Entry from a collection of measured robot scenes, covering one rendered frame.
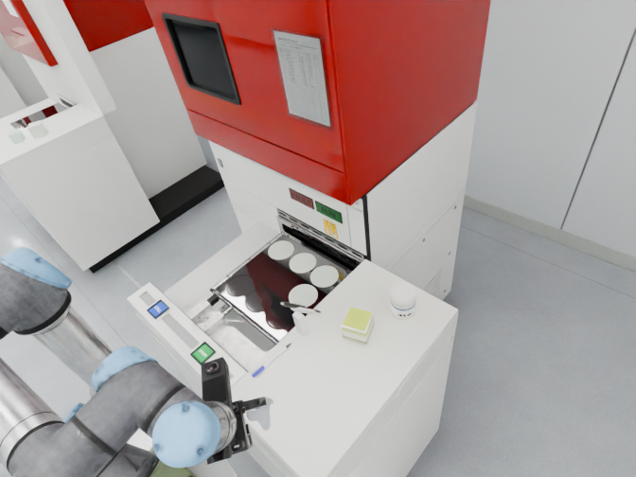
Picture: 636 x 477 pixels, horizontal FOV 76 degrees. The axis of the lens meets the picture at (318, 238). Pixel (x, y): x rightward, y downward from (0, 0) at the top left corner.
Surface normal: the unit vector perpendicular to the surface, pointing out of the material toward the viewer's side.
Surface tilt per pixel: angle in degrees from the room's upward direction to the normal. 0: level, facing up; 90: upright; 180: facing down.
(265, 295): 0
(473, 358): 0
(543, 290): 0
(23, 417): 25
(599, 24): 90
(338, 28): 90
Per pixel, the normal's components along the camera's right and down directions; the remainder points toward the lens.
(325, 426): -0.14, -0.71
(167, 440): -0.02, -0.36
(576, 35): -0.67, 0.57
